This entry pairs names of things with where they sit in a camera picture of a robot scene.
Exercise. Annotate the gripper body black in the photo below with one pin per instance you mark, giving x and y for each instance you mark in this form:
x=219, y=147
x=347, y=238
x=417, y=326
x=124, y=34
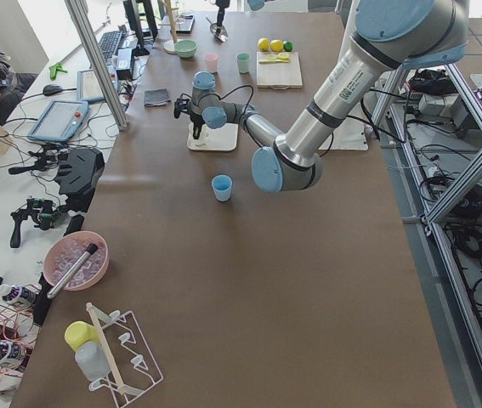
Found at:
x=196, y=119

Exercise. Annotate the pink cup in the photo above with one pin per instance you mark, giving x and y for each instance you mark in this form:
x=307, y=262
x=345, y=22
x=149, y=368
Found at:
x=211, y=62

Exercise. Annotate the green cup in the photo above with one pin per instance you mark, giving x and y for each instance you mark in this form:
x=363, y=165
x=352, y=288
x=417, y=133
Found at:
x=243, y=62

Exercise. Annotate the cream white cup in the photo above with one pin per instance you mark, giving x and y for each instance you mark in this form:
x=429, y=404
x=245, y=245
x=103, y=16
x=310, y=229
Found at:
x=202, y=140

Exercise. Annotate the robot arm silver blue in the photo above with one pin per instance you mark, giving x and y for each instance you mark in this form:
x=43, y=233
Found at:
x=387, y=35

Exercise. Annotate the beige tray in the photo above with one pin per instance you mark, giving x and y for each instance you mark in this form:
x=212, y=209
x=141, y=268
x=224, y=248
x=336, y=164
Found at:
x=222, y=139

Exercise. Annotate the grey folded cloth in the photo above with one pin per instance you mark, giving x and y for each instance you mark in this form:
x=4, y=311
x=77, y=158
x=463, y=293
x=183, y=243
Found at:
x=156, y=97

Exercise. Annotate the mint green bowl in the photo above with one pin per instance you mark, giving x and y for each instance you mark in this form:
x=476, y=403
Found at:
x=185, y=48

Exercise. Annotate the blue cup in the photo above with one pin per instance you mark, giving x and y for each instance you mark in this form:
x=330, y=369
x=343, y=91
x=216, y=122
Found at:
x=222, y=187

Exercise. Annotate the wooden cup tree stand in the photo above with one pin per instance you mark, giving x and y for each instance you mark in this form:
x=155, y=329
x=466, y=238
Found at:
x=170, y=45

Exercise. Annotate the metal scoop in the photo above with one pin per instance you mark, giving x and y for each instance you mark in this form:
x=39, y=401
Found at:
x=219, y=33

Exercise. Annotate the yellow plastic knife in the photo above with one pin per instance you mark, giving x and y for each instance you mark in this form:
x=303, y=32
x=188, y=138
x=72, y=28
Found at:
x=274, y=61

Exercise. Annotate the teach pendant tablet far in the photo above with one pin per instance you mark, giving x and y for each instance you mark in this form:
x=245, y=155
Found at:
x=88, y=88

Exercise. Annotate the teach pendant tablet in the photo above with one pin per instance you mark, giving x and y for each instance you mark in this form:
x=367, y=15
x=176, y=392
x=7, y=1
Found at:
x=60, y=121
x=88, y=88

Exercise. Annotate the black keyboard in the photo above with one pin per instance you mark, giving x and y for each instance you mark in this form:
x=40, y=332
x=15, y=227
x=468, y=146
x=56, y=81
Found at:
x=109, y=44

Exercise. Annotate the wooden cutting board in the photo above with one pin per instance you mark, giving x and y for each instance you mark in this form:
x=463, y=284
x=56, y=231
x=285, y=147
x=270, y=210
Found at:
x=279, y=76

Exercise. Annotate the yellow lemon right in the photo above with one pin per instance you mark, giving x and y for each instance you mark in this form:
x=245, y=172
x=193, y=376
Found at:
x=263, y=44

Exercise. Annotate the yellow lemon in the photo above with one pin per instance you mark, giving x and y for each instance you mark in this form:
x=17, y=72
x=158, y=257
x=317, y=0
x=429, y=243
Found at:
x=263, y=44
x=276, y=45

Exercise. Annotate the yellow lemon left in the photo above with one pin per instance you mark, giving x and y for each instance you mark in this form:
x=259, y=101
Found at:
x=276, y=45

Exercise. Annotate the lemon half slice left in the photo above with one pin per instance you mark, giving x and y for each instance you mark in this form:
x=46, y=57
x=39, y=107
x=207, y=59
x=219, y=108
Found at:
x=283, y=56

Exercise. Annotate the green lime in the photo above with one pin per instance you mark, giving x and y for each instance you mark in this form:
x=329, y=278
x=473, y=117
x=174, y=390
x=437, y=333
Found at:
x=288, y=46

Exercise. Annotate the teach pendant tablet near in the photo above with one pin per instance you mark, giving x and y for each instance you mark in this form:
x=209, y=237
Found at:
x=60, y=121

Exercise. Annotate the metal muddler in bowl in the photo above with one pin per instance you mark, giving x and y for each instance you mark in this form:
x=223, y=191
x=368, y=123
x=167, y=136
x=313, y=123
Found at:
x=69, y=274

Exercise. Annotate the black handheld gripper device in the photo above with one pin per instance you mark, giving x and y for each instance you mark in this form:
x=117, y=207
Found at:
x=43, y=213

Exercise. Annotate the yellow cup on rack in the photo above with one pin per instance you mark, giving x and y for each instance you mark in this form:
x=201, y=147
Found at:
x=78, y=333

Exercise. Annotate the clear cup on rack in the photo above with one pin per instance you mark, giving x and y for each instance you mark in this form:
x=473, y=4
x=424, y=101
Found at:
x=91, y=359

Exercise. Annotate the white wire cup rack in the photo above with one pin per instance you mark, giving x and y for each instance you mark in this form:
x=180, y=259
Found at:
x=134, y=368

